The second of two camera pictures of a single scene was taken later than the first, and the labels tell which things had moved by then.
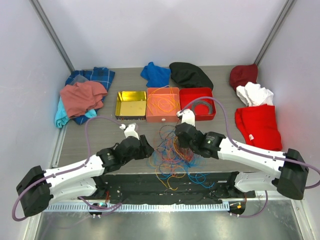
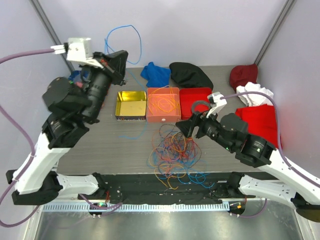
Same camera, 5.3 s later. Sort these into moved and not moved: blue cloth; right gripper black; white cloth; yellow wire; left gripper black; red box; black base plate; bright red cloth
Moved: right gripper black; left gripper black
Not moved: red box; black base plate; blue cloth; white cloth; yellow wire; bright red cloth
